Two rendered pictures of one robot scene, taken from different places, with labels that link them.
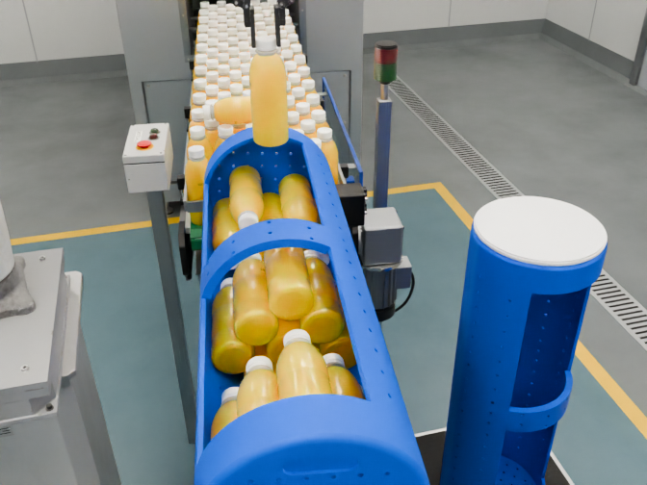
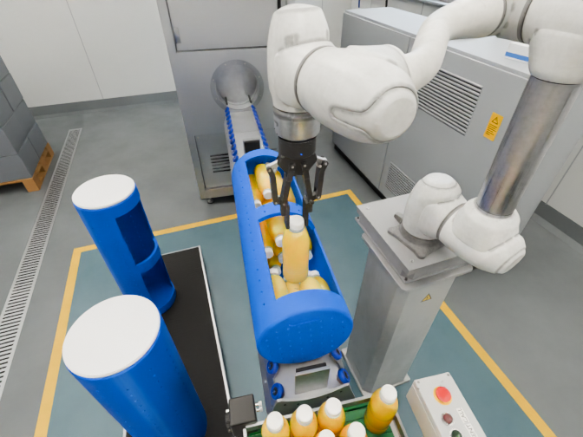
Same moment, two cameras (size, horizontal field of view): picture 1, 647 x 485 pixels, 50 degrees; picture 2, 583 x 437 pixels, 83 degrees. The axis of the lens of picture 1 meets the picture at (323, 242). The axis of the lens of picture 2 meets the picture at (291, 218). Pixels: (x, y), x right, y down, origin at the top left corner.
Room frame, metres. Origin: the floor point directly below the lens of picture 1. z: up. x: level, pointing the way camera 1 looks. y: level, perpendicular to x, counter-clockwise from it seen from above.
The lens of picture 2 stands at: (1.86, 0.04, 1.96)
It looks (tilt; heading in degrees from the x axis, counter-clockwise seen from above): 41 degrees down; 175
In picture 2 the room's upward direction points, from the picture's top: straight up
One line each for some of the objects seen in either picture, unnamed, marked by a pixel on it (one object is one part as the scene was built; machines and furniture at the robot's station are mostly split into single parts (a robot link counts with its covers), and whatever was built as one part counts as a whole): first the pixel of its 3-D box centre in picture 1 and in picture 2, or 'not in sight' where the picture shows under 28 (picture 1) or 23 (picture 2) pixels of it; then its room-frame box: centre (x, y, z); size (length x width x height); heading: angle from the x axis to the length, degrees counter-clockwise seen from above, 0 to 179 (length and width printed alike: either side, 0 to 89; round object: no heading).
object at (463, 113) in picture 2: not in sight; (415, 125); (-0.72, 1.35, 0.72); 2.15 x 0.54 x 1.45; 14
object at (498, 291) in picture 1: (510, 379); (152, 391); (1.26, -0.47, 0.59); 0.28 x 0.28 x 0.88
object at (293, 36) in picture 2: not in sight; (302, 60); (1.27, 0.11, 1.81); 0.13 x 0.11 x 0.16; 25
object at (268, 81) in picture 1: (269, 95); (296, 251); (1.26, 0.10, 1.34); 0.07 x 0.07 x 0.19
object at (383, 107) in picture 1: (377, 259); not in sight; (1.87, -0.18, 0.55); 0.04 x 0.04 x 1.10; 7
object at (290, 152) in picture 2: not in sight; (297, 153); (1.26, 0.10, 1.62); 0.08 x 0.07 x 0.09; 97
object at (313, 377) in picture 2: not in sight; (311, 378); (1.44, 0.13, 0.99); 0.10 x 0.02 x 0.12; 97
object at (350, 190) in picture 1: (347, 207); (245, 416); (1.51, -0.06, 0.95); 0.10 x 0.07 x 0.10; 97
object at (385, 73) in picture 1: (385, 69); not in sight; (1.87, -0.18, 1.18); 0.06 x 0.06 x 0.05
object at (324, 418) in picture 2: not in sight; (330, 421); (1.56, 0.17, 0.99); 0.07 x 0.07 x 0.19
